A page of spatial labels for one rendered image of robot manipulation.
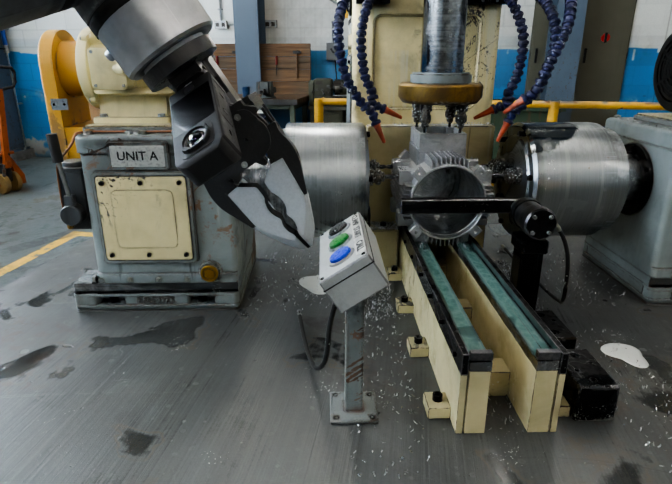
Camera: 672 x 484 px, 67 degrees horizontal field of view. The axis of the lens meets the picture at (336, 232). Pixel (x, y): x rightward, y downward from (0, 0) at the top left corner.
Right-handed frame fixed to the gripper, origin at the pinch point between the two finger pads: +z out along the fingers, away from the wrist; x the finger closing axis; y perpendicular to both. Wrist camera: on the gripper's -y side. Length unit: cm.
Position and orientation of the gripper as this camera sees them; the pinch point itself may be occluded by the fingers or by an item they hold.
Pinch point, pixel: (301, 239)
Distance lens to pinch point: 49.4
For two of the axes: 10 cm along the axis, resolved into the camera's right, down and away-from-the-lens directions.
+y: -0.2, -3.3, 9.4
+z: 5.5, 7.8, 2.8
